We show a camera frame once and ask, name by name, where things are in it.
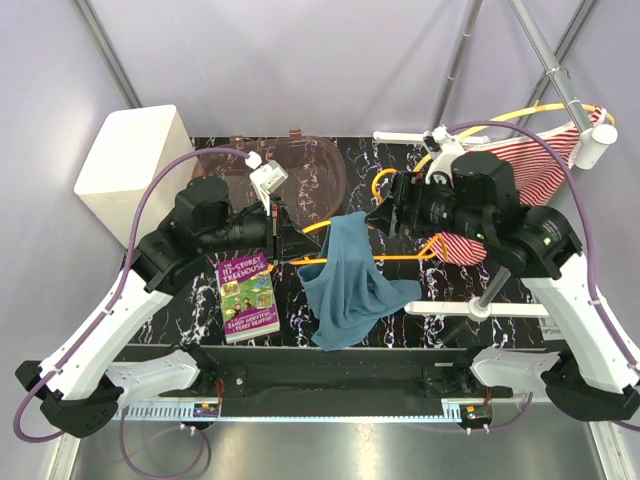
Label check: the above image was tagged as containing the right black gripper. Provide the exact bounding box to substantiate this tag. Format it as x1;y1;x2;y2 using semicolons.
363;169;490;243

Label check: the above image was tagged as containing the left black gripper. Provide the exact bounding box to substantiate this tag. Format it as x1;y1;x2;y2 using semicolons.
201;193;323;265

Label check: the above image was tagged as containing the orange plastic hanger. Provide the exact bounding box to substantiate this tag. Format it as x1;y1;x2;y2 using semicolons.
289;168;451;266

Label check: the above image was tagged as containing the blue tank top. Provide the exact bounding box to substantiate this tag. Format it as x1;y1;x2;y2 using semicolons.
297;211;422;351

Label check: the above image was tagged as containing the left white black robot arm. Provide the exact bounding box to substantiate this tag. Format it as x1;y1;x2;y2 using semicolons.
15;177;320;438

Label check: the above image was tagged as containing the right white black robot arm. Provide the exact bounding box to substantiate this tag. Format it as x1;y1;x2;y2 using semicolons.
366;151;639;426

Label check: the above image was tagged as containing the yellow plastic hanger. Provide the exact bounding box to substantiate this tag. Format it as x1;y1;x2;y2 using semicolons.
413;103;616;172

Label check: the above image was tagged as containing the red white striped top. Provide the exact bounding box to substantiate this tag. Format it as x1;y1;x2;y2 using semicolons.
421;121;580;266

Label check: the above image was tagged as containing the brown transparent oval basket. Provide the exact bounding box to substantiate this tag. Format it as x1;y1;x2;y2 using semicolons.
192;130;347;227

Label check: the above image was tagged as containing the purple treehouse book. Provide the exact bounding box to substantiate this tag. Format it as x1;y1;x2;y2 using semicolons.
216;253;280;344

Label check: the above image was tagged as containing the black marble pattern mat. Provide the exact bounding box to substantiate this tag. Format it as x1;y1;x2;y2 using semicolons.
131;137;544;349

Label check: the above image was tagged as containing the white rectangular bin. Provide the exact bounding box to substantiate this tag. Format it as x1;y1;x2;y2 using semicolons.
74;104;193;246

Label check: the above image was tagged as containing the white grey clothes rack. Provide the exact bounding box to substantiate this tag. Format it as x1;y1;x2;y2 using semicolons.
372;1;618;323

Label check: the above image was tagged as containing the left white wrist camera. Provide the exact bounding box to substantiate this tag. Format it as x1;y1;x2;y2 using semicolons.
245;151;289;208

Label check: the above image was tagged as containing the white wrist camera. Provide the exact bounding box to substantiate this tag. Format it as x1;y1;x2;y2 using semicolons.
245;151;289;208
423;125;466;185

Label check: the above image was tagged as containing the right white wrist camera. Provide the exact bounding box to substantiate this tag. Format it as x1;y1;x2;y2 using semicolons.
423;125;466;185

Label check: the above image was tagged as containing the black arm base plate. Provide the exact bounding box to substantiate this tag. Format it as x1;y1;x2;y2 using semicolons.
158;344;521;419

